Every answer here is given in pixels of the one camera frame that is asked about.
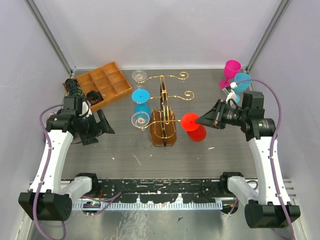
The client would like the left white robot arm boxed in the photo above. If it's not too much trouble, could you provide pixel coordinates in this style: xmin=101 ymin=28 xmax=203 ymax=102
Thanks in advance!
xmin=18 ymin=96 xmax=115 ymax=221

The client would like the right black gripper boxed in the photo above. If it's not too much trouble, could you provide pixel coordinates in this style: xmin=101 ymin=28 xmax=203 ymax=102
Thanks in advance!
xmin=195 ymin=99 xmax=248 ymax=130

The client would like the clear front wine glass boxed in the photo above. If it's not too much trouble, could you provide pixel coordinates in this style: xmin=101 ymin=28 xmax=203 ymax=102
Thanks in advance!
xmin=131 ymin=111 xmax=150 ymax=141

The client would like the magenta plastic wine glass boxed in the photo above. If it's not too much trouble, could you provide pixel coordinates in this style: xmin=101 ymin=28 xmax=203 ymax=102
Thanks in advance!
xmin=219 ymin=59 xmax=242 ymax=89

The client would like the clear wine glass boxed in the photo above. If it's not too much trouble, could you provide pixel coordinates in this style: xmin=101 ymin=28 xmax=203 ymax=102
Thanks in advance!
xmin=131 ymin=70 xmax=147 ymax=90
xmin=131 ymin=111 xmax=150 ymax=141

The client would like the black coiled item beside tray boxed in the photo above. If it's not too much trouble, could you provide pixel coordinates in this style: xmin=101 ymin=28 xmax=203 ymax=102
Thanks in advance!
xmin=64 ymin=78 xmax=84 ymax=97

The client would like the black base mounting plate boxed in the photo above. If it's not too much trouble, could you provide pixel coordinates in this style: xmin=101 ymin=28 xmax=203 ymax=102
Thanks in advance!
xmin=89 ymin=178 xmax=235 ymax=204

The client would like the light blue plastic wine glass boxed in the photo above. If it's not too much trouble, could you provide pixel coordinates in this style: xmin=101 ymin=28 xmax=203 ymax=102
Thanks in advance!
xmin=233 ymin=73 xmax=252 ymax=103

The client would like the black coiled item on tray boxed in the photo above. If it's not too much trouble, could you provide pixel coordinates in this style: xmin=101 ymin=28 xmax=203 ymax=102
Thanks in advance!
xmin=86 ymin=90 xmax=103 ymax=105

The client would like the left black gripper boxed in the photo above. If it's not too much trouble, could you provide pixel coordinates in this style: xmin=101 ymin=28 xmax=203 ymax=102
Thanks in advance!
xmin=76 ymin=109 xmax=115 ymax=145

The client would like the gold wire wine glass rack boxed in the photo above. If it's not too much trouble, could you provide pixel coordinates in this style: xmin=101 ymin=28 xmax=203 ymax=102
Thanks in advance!
xmin=144 ymin=71 xmax=189 ymax=147

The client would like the red plastic wine glass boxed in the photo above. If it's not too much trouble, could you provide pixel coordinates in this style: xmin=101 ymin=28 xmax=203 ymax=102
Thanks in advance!
xmin=180 ymin=112 xmax=207 ymax=142

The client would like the wooden compartment tray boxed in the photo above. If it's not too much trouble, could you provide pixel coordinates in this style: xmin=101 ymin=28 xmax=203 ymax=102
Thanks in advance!
xmin=75 ymin=61 xmax=133 ymax=113

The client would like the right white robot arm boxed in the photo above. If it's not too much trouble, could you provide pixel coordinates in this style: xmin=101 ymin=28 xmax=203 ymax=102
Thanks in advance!
xmin=196 ymin=91 xmax=301 ymax=229

